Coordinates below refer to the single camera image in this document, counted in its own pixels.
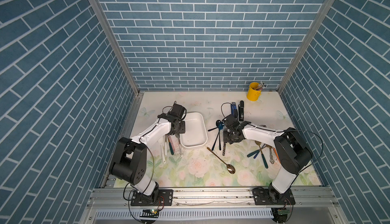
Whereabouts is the white plastic storage box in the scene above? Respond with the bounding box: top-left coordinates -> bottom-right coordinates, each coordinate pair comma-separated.
180,112 -> 208,150

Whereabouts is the silver spoon clear handle right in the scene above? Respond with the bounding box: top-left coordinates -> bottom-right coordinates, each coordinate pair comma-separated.
268,146 -> 275,165

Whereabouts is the gold long spoon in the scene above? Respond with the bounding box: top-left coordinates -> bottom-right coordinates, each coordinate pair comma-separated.
207,147 -> 236,174

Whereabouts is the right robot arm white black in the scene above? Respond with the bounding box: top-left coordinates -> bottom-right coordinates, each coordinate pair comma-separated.
222,115 -> 313,198

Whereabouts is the white plastic spoon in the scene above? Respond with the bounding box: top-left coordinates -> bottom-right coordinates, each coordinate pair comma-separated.
160,142 -> 166,164

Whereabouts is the teal handled spoon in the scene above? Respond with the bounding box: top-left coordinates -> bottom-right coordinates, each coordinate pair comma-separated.
255,141 -> 269,169

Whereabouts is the black purple spoon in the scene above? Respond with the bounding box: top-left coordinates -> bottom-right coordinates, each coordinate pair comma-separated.
208,126 -> 223,151

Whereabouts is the dark blue handled spoon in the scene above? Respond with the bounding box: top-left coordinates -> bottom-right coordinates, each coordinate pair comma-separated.
247,147 -> 265,159

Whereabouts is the orange plastic spoon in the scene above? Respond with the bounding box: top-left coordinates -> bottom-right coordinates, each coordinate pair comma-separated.
271,147 -> 280,163

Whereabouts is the yellow pen cup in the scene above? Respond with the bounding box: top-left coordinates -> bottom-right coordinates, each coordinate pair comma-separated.
246,82 -> 261,102

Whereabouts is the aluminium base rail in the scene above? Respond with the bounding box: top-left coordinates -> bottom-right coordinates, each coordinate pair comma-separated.
87,186 -> 338,209

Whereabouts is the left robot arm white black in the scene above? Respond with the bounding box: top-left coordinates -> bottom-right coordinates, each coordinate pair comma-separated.
109,113 -> 185,197

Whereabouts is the silver spoon marbled handle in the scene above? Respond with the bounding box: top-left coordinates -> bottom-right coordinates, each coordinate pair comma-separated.
222,139 -> 226,156

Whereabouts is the black stapler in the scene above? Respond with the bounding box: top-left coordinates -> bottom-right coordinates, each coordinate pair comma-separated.
238,101 -> 244,121

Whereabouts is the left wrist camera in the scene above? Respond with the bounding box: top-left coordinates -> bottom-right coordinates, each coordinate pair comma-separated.
168,102 -> 187,120

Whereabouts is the blue stapler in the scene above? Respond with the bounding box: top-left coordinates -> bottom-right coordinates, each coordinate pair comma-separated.
231,102 -> 238,118

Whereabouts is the green handled spoon left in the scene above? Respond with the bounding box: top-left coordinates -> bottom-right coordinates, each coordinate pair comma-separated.
167,135 -> 174,155

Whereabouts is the silver spoon clear handle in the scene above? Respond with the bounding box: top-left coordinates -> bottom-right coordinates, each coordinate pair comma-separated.
175,134 -> 183,157
268,146 -> 275,165

